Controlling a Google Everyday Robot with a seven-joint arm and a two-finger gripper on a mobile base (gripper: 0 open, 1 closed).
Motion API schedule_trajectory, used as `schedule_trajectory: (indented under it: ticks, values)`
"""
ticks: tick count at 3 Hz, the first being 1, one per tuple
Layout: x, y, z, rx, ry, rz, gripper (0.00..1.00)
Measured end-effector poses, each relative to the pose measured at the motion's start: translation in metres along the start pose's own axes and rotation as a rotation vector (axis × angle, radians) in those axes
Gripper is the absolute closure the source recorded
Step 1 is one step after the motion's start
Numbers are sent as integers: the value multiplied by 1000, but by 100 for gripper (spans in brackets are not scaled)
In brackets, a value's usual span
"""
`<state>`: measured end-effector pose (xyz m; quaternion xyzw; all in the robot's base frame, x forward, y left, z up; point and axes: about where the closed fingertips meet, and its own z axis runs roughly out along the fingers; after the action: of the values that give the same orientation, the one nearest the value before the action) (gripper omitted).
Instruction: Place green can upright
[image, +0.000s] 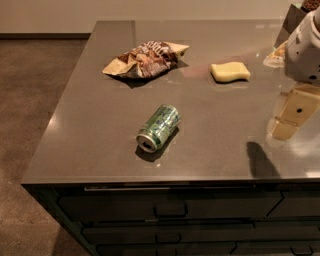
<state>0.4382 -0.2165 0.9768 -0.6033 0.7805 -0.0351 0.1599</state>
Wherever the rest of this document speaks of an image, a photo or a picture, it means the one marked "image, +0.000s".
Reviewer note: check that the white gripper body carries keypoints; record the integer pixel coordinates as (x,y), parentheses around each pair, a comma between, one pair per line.
(304,55)

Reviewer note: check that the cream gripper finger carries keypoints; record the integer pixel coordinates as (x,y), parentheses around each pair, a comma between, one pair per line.
(293,109)

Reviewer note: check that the green soda can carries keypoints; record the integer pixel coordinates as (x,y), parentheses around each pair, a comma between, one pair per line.
(159,127)

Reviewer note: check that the clear plastic snack bag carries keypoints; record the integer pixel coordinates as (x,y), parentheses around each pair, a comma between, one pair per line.
(276,59)

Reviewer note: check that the dark box with snacks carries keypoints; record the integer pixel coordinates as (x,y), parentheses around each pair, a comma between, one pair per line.
(294,16)

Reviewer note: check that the yellow sponge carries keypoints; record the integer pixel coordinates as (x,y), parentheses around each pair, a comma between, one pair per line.
(231,71)

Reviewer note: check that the dark drawer cabinet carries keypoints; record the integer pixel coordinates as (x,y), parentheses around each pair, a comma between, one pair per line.
(185,221)

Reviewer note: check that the crumpled brown chip bag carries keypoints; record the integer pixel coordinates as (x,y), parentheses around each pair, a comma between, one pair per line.
(147,60)

